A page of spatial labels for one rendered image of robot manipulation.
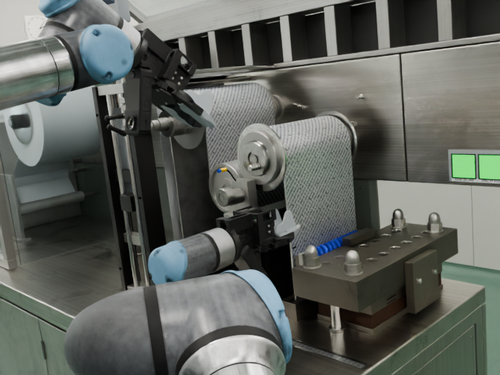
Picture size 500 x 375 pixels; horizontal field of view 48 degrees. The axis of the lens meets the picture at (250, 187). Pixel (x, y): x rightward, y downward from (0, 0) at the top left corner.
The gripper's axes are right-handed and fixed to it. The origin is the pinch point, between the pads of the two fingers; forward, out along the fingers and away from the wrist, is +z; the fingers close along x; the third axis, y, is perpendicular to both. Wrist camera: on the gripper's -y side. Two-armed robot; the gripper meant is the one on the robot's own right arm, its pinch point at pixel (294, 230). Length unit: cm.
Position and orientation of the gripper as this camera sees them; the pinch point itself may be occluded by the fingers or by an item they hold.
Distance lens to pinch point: 122.3
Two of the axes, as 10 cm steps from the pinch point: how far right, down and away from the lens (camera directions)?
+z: 7.1, -2.0, 6.7
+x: -6.9, -0.6, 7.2
